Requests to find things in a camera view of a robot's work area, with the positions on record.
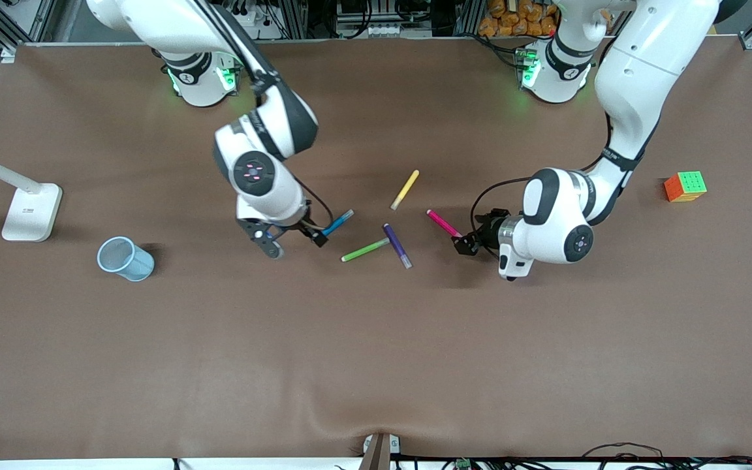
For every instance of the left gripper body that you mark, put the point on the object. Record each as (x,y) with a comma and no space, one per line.
(485,234)

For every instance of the blue marker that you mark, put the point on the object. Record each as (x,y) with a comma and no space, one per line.
(340,220)

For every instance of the pink marker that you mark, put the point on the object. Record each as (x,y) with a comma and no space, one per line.
(441,223)

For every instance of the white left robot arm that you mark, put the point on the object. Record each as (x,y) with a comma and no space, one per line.
(637,72)

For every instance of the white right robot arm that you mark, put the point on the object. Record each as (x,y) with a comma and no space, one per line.
(265,183)

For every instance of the green marker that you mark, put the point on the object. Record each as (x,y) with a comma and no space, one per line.
(363,250)

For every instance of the purple marker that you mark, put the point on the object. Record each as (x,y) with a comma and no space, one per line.
(395,243)

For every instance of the yellow marker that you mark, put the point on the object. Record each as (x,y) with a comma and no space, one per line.
(406,188)

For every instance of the brown table mat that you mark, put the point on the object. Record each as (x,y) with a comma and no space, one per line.
(376,359)

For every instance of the blue plastic cup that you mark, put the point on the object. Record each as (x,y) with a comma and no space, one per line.
(138,267)

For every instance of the multicoloured puzzle cube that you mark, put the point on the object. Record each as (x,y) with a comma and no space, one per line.
(684,188)

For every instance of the white power strip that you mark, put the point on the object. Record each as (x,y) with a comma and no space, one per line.
(252,18)

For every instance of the orange snack bags pile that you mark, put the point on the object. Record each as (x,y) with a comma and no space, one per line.
(506,26)

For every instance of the white ridged connector strip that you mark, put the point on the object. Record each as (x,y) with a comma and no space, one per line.
(382,31)

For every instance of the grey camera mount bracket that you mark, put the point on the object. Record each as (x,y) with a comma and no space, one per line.
(376,454)

